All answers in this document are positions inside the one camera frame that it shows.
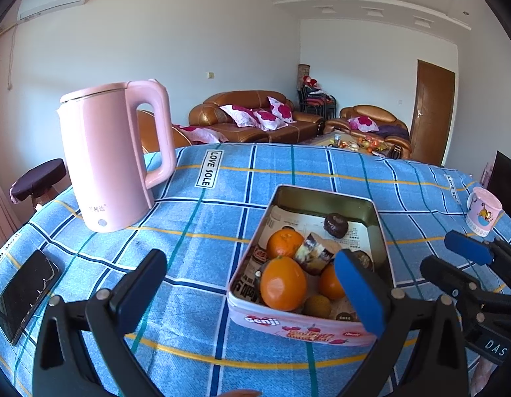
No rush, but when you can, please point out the brown leather two-seat sofa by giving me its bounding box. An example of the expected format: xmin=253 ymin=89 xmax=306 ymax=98
xmin=325 ymin=105 xmax=412 ymax=160

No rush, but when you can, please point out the black smartphone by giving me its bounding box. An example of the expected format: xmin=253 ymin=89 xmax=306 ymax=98
xmin=0 ymin=249 xmax=61 ymax=346

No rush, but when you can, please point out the brown kiwi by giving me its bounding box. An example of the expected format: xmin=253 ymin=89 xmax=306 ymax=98
xmin=302 ymin=295 xmax=333 ymax=318

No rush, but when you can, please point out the blue checked tablecloth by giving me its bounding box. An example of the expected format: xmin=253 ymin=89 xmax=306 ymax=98
xmin=0 ymin=143 xmax=511 ymax=397

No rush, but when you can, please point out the stool with purple cover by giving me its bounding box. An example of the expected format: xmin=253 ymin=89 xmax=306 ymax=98
xmin=9 ymin=158 xmax=72 ymax=211

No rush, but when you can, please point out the plate of assorted fruit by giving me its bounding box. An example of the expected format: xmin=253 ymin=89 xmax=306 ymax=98
xmin=334 ymin=132 xmax=399 ymax=155

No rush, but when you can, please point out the pink tin box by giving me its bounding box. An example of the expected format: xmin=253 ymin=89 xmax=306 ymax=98
xmin=226 ymin=185 xmax=394 ymax=347

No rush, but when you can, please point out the brown leather three-seat sofa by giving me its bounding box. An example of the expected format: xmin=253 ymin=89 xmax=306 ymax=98
xmin=188 ymin=90 xmax=326 ymax=144

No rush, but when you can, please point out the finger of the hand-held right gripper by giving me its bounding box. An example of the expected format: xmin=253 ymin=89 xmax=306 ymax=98
xmin=444 ymin=231 xmax=511 ymax=294
xmin=419 ymin=255 xmax=511 ymax=327

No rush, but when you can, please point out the coffee table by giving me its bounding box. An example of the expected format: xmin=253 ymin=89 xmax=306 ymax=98
xmin=309 ymin=130 xmax=401 ymax=158

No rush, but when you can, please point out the dark brown round fruit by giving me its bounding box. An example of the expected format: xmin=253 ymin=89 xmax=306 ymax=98
xmin=350 ymin=250 xmax=375 ymax=271
xmin=322 ymin=213 xmax=349 ymax=239

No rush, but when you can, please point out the small orange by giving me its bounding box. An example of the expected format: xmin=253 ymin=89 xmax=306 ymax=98
xmin=266 ymin=229 xmax=306 ymax=259
xmin=319 ymin=262 xmax=347 ymax=300

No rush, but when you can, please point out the person's right forearm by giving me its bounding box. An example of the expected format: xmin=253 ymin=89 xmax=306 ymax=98
xmin=472 ymin=358 xmax=502 ymax=397

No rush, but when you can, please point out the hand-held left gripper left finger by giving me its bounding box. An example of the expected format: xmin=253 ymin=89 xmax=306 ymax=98
xmin=32 ymin=249 xmax=169 ymax=397

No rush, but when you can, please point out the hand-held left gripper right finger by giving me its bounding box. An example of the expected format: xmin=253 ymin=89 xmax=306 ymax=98
xmin=334 ymin=249 xmax=471 ymax=397

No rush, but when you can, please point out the black television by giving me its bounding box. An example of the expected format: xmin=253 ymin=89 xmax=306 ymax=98
xmin=487 ymin=151 xmax=511 ymax=211

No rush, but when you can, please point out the small cupcake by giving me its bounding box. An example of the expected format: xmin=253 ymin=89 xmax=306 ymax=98
xmin=294 ymin=233 xmax=335 ymax=276

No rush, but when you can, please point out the pink cartoon cup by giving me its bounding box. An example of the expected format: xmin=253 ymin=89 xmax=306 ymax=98
xmin=465 ymin=186 xmax=504 ymax=238

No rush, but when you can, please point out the white magenta flower pillow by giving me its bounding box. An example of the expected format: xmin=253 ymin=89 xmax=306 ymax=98
xmin=219 ymin=105 xmax=260 ymax=129
xmin=252 ymin=108 xmax=289 ymax=131
xmin=348 ymin=116 xmax=380 ymax=132
xmin=267 ymin=96 xmax=297 ymax=124

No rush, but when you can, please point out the large orange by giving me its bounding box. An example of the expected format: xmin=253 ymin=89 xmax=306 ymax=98
xmin=259 ymin=256 xmax=308 ymax=311

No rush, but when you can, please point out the printed paper leaflet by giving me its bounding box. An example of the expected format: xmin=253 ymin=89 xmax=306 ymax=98
xmin=235 ymin=207 xmax=374 ymax=298

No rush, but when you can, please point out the stack of dark chairs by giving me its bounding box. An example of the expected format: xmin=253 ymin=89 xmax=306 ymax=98
xmin=297 ymin=87 xmax=338 ymax=118

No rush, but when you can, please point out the pink electric kettle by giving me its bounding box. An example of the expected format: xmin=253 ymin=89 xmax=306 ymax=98
xmin=56 ymin=78 xmax=177 ymax=233

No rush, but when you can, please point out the orange leather armchair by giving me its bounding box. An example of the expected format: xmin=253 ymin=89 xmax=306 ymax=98
xmin=137 ymin=110 xmax=194 ymax=154

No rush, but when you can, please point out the purple blanket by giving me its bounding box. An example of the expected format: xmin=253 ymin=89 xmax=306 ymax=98
xmin=377 ymin=124 xmax=409 ymax=137

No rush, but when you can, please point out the brown wooden door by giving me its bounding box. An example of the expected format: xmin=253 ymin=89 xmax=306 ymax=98
xmin=410 ymin=59 xmax=456 ymax=166

